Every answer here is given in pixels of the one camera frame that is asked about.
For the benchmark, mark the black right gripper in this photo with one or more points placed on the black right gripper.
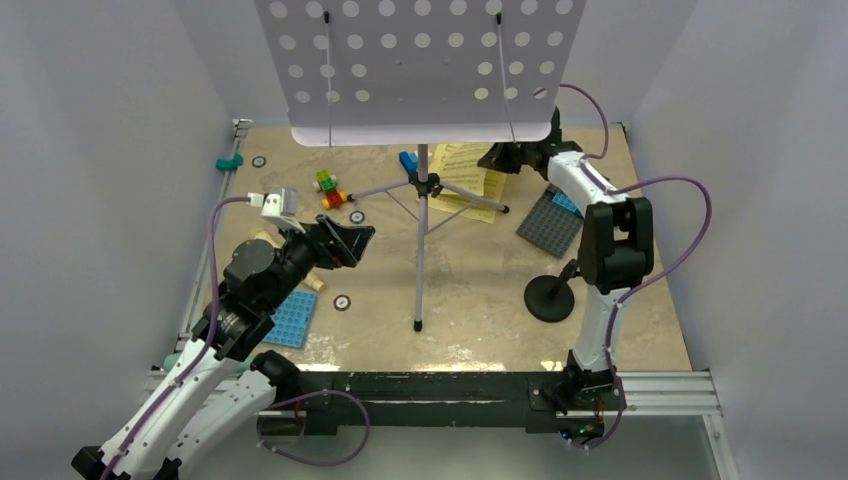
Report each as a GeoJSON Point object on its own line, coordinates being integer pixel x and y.
{"type": "Point", "coordinates": [496, 159]}

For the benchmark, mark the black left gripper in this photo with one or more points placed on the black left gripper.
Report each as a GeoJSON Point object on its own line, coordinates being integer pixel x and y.
{"type": "Point", "coordinates": [333, 243]}

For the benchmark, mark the yellow sheet music page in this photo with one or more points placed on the yellow sheet music page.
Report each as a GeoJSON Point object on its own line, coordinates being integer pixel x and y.
{"type": "Point", "coordinates": [457, 164]}
{"type": "Point", "coordinates": [453, 199]}

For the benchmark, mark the cream yellow microphone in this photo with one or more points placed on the cream yellow microphone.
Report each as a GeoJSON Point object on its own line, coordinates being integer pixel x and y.
{"type": "Point", "coordinates": [310, 279]}

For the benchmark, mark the black desktop microphone stand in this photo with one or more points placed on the black desktop microphone stand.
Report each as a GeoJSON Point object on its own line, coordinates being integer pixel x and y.
{"type": "Point", "coordinates": [549, 298]}

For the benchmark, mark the lilac tripod music stand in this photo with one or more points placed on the lilac tripod music stand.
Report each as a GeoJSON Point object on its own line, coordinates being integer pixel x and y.
{"type": "Point", "coordinates": [357, 73]}

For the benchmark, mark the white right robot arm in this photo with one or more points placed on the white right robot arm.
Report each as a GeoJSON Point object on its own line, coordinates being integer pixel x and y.
{"type": "Point", "coordinates": [615, 254]}

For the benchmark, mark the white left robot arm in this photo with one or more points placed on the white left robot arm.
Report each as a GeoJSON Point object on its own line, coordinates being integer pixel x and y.
{"type": "Point", "coordinates": [258, 279]}

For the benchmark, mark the poker chip near car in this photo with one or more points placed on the poker chip near car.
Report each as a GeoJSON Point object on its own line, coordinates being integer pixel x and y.
{"type": "Point", "coordinates": [357, 217]}

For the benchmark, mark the poker chip front left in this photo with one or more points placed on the poker chip front left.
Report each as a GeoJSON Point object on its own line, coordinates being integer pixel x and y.
{"type": "Point", "coordinates": [342, 302]}

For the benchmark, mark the colourful toy brick car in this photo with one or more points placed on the colourful toy brick car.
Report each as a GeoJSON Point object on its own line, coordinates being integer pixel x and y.
{"type": "Point", "coordinates": [327, 184]}

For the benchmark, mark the blue brick on baseplate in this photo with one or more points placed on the blue brick on baseplate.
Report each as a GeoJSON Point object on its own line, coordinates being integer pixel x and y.
{"type": "Point", "coordinates": [563, 201]}

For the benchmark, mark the dark grey studded baseplate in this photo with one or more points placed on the dark grey studded baseplate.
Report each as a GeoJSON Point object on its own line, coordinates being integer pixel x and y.
{"type": "Point", "coordinates": [549, 227]}

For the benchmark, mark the blue brick under stand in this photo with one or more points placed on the blue brick under stand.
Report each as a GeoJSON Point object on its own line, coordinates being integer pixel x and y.
{"type": "Point", "coordinates": [408, 161]}

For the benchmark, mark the light blue studded baseplate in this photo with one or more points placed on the light blue studded baseplate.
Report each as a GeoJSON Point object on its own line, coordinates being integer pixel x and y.
{"type": "Point", "coordinates": [292, 320]}

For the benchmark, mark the teal plastic clip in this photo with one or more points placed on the teal plastic clip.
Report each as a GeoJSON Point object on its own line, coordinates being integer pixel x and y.
{"type": "Point", "coordinates": [229, 164]}

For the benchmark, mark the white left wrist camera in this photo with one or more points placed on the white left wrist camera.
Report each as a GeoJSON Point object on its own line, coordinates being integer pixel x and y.
{"type": "Point", "coordinates": [278, 207]}

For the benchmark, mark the aluminium left frame rail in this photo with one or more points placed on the aluminium left frame rail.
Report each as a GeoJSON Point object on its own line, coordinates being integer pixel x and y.
{"type": "Point", "coordinates": [199, 265]}

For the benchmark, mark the black front mounting rail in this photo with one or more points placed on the black front mounting rail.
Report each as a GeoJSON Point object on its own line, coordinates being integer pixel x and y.
{"type": "Point", "coordinates": [535, 401]}

